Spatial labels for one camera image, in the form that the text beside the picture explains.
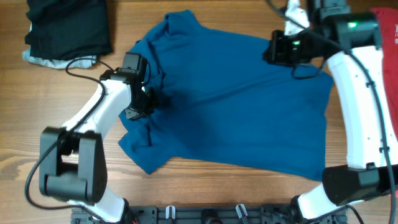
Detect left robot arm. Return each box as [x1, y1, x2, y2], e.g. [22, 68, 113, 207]
[36, 52, 158, 223]

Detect black folded garment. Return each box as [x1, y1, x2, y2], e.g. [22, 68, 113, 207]
[25, 0, 113, 60]

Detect black cable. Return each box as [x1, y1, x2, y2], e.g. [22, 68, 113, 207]
[24, 55, 114, 218]
[264, 0, 397, 224]

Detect light grey folded garment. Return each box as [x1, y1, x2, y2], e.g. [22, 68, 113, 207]
[22, 48, 98, 70]

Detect blue polo shirt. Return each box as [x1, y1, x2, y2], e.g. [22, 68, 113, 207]
[119, 10, 333, 181]

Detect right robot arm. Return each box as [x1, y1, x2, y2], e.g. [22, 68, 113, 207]
[263, 1, 397, 223]

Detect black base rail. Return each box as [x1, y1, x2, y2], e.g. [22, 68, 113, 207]
[70, 203, 348, 224]

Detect right black cable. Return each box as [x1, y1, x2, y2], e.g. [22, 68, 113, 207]
[264, 0, 397, 224]

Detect left black cable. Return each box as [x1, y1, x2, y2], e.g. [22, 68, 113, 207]
[24, 55, 114, 218]

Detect red t-shirt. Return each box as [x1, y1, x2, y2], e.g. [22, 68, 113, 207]
[371, 7, 397, 137]

